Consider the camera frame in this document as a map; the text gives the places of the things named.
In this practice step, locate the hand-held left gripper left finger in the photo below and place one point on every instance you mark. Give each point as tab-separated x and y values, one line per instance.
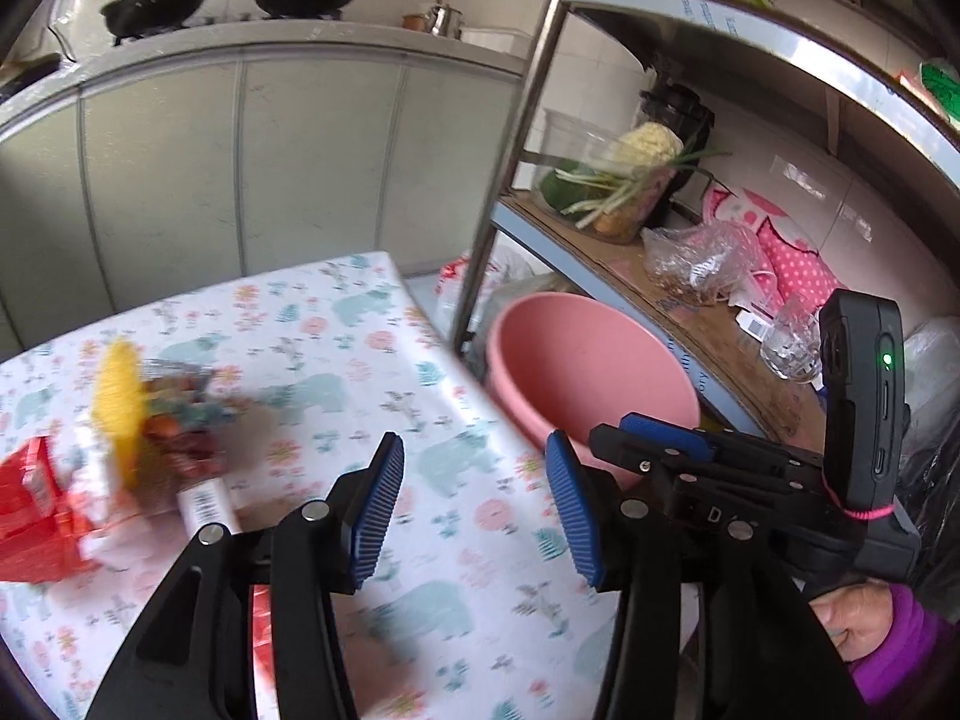
379	510

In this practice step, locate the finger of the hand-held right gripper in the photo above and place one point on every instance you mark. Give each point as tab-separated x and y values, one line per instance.
630	450
671	433

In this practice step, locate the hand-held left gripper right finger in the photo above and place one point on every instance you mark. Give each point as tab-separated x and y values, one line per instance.
574	510

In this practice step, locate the red snack packet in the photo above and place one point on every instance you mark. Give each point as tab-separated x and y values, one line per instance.
45	517

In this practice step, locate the person's right forearm purple sleeve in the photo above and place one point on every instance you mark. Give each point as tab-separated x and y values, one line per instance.
915	645

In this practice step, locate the person's right hand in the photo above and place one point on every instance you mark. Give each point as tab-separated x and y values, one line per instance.
855	615

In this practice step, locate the white translucent plastic bag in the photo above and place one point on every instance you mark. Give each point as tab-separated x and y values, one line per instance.
934	367

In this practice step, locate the crumpled clear plastic packaging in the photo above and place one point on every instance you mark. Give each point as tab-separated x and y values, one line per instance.
791	345

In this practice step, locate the pink plastic basin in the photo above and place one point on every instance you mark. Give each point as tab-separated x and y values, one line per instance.
570	367

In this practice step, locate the black plastic bag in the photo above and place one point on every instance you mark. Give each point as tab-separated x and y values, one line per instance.
937	495

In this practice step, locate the cardboard shelf liner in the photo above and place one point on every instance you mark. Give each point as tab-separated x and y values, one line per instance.
637	285

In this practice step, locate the pink dotted bag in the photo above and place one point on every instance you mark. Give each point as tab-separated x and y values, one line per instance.
795	262

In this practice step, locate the bear printed tablecloth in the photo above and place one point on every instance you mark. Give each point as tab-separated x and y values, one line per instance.
300	360

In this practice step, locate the small white carton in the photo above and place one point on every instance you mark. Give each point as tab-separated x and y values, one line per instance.
208	506

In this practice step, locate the clear bag of dried goods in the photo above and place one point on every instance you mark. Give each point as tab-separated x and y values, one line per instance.
697	259

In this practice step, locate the colourful crumpled snack wrapper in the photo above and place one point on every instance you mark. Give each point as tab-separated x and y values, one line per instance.
187	420

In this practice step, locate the red and white plastic bag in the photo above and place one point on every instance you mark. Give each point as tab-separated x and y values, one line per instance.
457	277

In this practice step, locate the green onions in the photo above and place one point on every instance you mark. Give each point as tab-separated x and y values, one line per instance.
607	191

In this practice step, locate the yellow round wrapper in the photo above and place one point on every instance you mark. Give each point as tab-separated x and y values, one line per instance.
118	405

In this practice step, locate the cauliflower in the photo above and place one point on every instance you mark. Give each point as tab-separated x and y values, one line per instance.
649	144

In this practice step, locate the clear plastic container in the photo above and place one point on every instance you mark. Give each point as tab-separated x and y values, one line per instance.
566	139

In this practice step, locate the metal shelf rack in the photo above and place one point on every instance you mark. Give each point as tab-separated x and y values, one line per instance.
514	150

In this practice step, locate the green round dish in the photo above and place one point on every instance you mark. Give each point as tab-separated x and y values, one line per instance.
941	90

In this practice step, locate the grey kitchen cabinet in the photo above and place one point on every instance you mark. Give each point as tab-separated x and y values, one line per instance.
187	165

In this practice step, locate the white rectangular container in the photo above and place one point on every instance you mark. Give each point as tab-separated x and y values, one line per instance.
491	39

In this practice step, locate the small steel pot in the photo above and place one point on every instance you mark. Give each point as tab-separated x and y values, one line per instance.
446	15

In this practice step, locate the copper pot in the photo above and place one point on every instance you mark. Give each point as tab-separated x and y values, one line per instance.
416	21

